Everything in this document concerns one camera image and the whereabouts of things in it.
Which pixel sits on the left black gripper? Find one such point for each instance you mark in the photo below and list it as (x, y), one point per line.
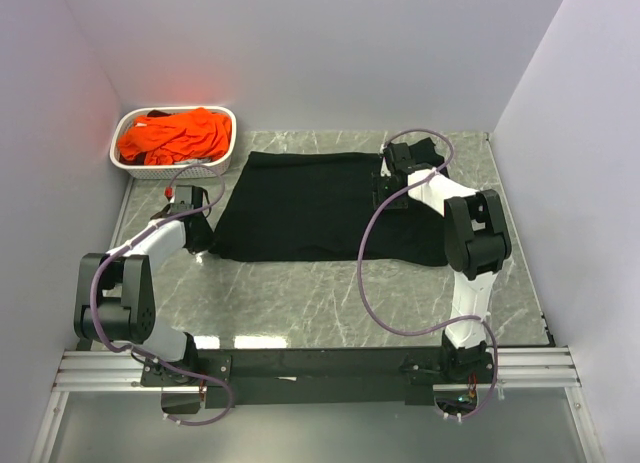
(206, 242)

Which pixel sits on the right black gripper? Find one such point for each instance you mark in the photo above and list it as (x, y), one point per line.
(377, 188)

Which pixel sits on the black t-shirt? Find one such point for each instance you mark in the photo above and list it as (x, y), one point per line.
(314, 208)

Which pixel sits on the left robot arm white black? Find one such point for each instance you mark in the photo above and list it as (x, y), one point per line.
(115, 297)

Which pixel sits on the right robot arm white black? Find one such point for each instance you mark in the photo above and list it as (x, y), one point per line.
(476, 245)

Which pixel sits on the orange t-shirt in basket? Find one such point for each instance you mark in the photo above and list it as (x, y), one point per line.
(161, 139)

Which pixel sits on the white plastic laundry basket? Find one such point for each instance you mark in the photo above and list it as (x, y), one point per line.
(193, 168)

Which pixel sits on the black base beam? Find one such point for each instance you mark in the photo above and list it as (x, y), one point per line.
(325, 376)

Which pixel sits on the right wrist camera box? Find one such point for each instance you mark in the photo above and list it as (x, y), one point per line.
(397, 159)

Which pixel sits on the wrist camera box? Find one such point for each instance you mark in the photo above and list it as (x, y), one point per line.
(187, 197)
(397, 159)

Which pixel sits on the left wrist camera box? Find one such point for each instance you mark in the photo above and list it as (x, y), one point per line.
(187, 197)

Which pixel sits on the aluminium rail frame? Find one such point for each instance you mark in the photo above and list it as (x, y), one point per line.
(98, 412)

